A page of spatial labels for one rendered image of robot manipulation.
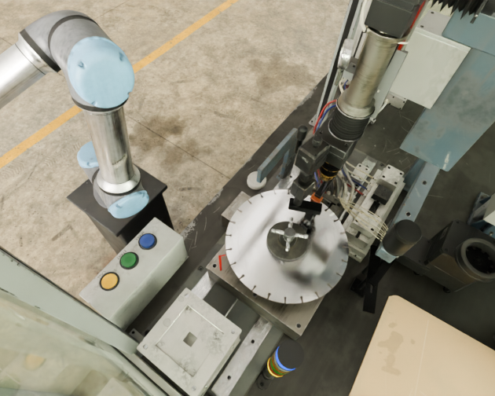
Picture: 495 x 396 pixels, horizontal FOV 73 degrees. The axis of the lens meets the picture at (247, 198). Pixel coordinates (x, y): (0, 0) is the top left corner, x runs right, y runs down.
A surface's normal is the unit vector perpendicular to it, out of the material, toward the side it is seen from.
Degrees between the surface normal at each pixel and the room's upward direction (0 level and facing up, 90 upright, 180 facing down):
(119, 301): 0
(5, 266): 90
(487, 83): 90
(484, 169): 0
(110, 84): 82
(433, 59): 90
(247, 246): 0
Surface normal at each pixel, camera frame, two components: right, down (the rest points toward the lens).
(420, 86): -0.57, 0.68
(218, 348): 0.04, -0.52
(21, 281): 0.81, 0.51
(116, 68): 0.62, 0.60
